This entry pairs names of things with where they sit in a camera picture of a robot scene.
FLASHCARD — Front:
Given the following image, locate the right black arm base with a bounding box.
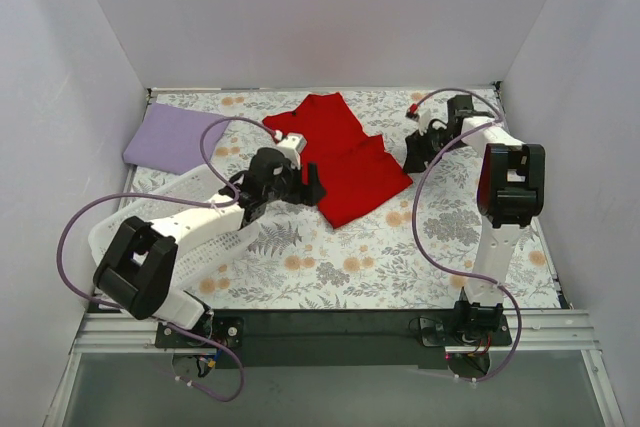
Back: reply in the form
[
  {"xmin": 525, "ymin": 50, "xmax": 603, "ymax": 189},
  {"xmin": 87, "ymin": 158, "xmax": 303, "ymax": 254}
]
[{"xmin": 408, "ymin": 300, "xmax": 512, "ymax": 381}]

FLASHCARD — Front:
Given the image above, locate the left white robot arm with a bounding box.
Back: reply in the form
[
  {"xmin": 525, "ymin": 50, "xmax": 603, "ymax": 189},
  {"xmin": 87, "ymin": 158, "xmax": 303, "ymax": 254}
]
[{"xmin": 93, "ymin": 142, "xmax": 326, "ymax": 347}]

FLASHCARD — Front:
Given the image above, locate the red t shirt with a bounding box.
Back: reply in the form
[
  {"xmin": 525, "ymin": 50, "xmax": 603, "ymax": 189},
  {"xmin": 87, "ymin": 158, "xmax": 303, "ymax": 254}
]
[{"xmin": 263, "ymin": 93, "xmax": 412, "ymax": 229}]

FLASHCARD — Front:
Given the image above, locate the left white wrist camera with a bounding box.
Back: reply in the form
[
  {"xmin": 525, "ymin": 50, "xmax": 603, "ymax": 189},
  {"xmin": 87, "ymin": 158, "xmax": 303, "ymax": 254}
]
[{"xmin": 274, "ymin": 130, "xmax": 307, "ymax": 170}]

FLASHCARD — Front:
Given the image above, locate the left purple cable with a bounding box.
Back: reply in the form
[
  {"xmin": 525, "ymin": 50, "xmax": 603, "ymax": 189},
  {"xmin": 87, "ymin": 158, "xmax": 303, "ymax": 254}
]
[{"xmin": 56, "ymin": 116, "xmax": 286, "ymax": 402}]

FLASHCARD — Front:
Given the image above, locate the white plastic basket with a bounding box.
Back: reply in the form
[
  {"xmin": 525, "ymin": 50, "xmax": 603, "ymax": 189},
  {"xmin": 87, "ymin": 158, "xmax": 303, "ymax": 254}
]
[{"xmin": 88, "ymin": 165, "xmax": 260, "ymax": 290}]

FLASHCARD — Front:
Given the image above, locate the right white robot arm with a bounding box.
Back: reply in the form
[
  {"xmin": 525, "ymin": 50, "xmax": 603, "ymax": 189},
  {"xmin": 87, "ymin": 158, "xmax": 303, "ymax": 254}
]
[{"xmin": 403, "ymin": 88, "xmax": 546, "ymax": 345}]

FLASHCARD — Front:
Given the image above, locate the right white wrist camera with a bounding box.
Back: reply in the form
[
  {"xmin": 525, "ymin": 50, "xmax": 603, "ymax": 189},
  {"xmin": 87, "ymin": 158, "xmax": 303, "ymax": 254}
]
[{"xmin": 405, "ymin": 103, "xmax": 433, "ymax": 135}]

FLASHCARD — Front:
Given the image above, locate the floral patterned table cloth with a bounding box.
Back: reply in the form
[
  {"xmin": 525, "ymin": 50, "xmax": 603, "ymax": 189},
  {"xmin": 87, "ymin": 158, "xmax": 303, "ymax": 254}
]
[{"xmin": 152, "ymin": 89, "xmax": 560, "ymax": 309}]

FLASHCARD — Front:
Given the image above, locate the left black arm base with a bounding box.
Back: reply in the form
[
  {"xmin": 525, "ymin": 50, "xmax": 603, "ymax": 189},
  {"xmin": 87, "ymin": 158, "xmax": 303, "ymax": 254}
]
[{"xmin": 154, "ymin": 313, "xmax": 245, "ymax": 379}]

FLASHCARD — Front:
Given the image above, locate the aluminium frame rail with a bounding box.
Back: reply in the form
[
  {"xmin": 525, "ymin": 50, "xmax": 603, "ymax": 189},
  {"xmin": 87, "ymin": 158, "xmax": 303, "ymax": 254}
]
[{"xmin": 46, "ymin": 309, "xmax": 623, "ymax": 426}]

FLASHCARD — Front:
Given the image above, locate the folded lavender t shirt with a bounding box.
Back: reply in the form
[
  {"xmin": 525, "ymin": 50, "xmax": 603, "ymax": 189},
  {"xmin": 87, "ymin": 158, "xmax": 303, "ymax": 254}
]
[{"xmin": 122, "ymin": 103, "xmax": 222, "ymax": 175}]

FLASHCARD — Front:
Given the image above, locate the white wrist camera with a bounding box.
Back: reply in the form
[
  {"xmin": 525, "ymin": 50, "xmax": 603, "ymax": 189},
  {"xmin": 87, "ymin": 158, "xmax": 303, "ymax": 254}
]
[
  {"xmin": 274, "ymin": 130, "xmax": 307, "ymax": 170},
  {"xmin": 405, "ymin": 103, "xmax": 433, "ymax": 135}
]

